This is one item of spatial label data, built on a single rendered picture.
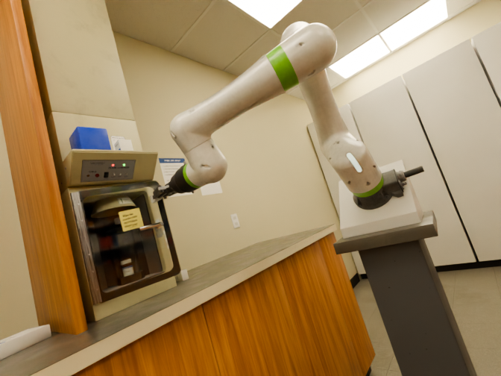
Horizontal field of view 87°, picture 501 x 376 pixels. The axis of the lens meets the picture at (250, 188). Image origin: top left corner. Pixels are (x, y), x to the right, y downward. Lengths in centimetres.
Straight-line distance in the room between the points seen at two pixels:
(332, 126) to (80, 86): 103
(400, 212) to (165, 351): 86
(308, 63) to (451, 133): 278
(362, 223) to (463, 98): 257
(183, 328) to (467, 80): 329
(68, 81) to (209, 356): 116
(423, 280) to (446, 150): 247
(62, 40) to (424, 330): 175
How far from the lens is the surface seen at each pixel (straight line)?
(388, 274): 109
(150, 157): 119
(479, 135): 343
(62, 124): 124
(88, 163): 110
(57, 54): 142
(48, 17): 153
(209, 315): 99
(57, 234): 100
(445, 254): 357
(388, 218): 105
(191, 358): 96
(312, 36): 78
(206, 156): 80
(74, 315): 100
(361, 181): 99
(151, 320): 85
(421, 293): 110
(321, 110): 102
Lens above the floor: 109
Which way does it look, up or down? 8 degrees up
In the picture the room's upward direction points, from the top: 17 degrees counter-clockwise
